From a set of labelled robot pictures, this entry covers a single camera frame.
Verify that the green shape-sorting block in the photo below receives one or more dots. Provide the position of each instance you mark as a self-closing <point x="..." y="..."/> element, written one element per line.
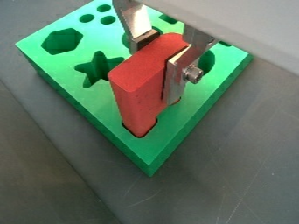
<point x="74" y="52"/>

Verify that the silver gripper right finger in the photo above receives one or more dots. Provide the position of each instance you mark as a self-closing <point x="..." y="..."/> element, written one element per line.
<point x="182" y="65"/>

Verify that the red rectangular block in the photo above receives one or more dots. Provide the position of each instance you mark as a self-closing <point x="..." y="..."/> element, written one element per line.
<point x="138" y="83"/>

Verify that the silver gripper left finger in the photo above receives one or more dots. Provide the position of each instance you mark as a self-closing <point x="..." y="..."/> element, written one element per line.
<point x="134" y="18"/>

